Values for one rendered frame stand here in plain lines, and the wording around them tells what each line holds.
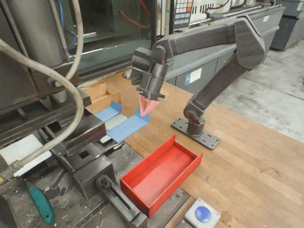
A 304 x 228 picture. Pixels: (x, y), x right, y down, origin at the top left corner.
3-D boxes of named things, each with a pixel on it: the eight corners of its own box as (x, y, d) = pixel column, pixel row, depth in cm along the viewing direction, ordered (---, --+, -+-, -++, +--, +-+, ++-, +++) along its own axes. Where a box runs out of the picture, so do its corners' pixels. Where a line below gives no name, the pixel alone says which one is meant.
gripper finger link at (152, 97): (127, 112, 66) (136, 87, 64) (140, 112, 72) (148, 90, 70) (141, 120, 62) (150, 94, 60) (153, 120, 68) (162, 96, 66)
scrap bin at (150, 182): (200, 163, 63) (203, 152, 60) (149, 219, 49) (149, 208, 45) (173, 145, 70) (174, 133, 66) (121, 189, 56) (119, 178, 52)
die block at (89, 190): (116, 179, 59) (112, 164, 54) (87, 201, 53) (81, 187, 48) (83, 145, 70) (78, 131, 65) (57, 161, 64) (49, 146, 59)
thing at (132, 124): (151, 121, 68) (151, 114, 66) (118, 143, 59) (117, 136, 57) (137, 113, 72) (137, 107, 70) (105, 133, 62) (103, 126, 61)
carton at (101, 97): (121, 104, 92) (119, 91, 88) (74, 128, 78) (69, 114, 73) (106, 94, 99) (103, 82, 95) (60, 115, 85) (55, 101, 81)
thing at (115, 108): (123, 111, 84) (122, 105, 82) (94, 128, 74) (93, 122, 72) (112, 105, 87) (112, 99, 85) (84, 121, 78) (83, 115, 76)
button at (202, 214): (213, 216, 48) (214, 213, 47) (204, 228, 46) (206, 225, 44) (199, 206, 50) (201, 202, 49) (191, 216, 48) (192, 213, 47)
